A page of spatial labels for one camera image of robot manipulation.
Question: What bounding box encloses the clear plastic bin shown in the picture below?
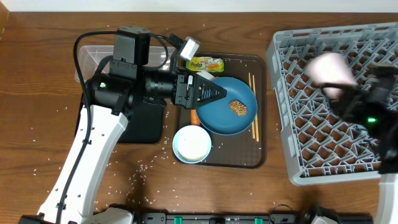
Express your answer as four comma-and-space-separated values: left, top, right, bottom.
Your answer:
78, 45, 166, 81

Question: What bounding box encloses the left black cable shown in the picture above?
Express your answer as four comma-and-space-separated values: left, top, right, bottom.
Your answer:
55, 30, 181, 224

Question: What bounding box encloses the light blue rice bowl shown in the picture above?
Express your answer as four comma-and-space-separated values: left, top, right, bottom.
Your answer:
172, 125, 211, 164

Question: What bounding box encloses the white napkin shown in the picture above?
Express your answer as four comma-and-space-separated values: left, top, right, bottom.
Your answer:
197, 71, 215, 80

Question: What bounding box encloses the yellow green snack wrapper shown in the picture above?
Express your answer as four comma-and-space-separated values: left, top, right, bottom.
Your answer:
186, 57, 224, 72

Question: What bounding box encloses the grey dishwasher rack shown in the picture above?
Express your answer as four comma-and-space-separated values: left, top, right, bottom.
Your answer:
266, 22, 397, 185

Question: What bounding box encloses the black rectangular tray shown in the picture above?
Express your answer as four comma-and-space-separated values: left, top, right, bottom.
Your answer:
73, 105, 162, 151

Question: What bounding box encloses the brown food scrap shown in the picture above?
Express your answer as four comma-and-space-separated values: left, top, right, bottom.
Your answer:
229, 100, 248, 116

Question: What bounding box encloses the orange carrot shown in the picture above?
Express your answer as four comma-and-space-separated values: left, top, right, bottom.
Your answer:
190, 110, 201, 126

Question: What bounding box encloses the small pink cup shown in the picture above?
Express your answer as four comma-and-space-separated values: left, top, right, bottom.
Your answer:
305, 53, 358, 87

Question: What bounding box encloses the blue plate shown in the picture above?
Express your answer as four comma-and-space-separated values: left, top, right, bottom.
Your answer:
197, 77, 257, 136

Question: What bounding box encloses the brown serving tray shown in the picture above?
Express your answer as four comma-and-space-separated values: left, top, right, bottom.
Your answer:
172, 52, 268, 169

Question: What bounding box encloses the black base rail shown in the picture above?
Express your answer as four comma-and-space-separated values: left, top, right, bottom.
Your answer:
133, 212, 374, 224

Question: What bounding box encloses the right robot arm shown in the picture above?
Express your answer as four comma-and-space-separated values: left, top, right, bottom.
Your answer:
320, 66, 397, 223

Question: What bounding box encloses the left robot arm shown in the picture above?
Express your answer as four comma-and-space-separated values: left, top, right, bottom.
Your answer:
19, 26, 227, 224

